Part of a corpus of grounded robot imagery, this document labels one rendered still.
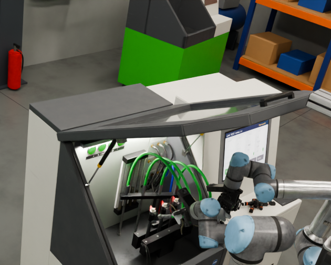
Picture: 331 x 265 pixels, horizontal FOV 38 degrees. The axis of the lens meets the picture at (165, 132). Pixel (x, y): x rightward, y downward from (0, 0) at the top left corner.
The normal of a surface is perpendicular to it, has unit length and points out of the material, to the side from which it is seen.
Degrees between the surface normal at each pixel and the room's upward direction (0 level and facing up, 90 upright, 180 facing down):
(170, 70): 90
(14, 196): 0
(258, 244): 78
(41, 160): 90
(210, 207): 45
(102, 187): 90
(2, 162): 0
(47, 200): 90
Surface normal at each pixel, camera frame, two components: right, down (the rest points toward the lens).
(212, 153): 0.69, 0.24
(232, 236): -0.93, -0.18
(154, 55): -0.51, 0.32
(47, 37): 0.76, 0.43
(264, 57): -0.68, 0.23
